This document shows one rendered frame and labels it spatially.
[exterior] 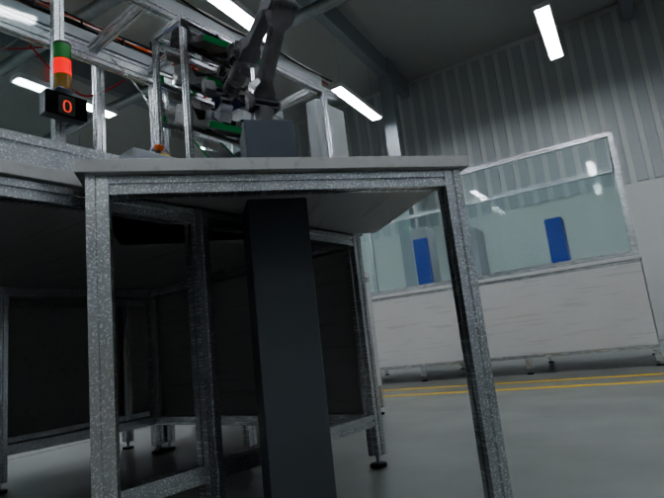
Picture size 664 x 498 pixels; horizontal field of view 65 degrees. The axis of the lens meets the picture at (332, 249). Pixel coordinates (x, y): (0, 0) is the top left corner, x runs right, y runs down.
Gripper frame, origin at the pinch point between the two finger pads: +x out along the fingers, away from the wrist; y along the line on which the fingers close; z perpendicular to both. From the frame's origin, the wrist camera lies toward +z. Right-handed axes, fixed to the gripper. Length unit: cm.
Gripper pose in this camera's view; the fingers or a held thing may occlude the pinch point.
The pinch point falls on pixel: (224, 103)
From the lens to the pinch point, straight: 188.3
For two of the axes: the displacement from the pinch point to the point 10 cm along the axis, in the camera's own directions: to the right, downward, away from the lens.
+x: -4.8, 5.1, 7.1
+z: -2.0, -8.6, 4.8
